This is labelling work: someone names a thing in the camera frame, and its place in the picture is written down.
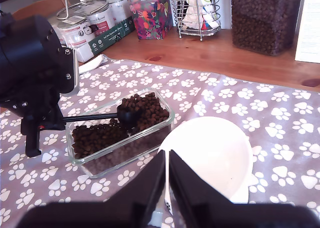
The red-labelled tin can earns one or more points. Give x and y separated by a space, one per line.
101 20

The white paw-print cat bowl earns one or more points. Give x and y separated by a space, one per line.
212 150

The dark green cardboard tray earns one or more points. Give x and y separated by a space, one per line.
110 36

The white-labelled tin can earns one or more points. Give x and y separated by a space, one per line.
73 33

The purple paw-print tablecloth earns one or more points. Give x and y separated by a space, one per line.
250 107

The beige paper packet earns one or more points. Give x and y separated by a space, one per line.
192 12

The white plate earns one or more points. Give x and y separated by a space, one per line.
90 66

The black plastic measuring spoon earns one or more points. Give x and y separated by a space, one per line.
127 119

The tall clear white-lidded jar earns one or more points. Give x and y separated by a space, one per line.
262 12

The plain white tin can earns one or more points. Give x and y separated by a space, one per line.
120 7

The floral tissue box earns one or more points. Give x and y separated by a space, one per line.
150 17

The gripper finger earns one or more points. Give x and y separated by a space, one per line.
187 185
52 126
147 188
58 116

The rectangular glass food container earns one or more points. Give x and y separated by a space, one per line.
155 137

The small white cardboard box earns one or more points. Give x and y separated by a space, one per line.
308 30

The brown cat food kibble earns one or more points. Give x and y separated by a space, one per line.
260 37
128 104
95 140

